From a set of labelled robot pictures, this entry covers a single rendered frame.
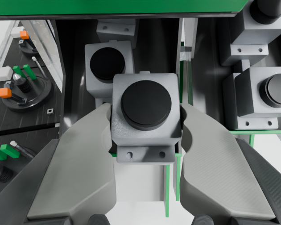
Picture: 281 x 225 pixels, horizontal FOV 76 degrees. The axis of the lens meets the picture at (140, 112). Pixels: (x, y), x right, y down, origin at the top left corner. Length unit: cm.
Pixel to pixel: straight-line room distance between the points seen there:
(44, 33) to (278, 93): 23
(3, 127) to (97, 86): 47
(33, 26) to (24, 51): 56
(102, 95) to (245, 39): 16
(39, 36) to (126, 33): 9
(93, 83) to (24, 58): 64
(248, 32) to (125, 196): 33
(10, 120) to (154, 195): 44
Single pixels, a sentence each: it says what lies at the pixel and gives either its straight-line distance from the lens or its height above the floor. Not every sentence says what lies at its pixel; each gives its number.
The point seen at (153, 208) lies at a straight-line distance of 53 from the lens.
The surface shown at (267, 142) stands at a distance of 70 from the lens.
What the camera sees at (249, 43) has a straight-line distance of 25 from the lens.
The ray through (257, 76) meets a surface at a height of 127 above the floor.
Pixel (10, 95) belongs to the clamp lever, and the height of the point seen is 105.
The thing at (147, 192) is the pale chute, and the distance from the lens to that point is 39.
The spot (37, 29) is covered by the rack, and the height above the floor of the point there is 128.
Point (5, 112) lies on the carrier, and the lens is 64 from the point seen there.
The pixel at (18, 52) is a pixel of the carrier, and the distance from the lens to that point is 84.
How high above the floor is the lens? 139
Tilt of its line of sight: 56 degrees down
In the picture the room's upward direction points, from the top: 1 degrees counter-clockwise
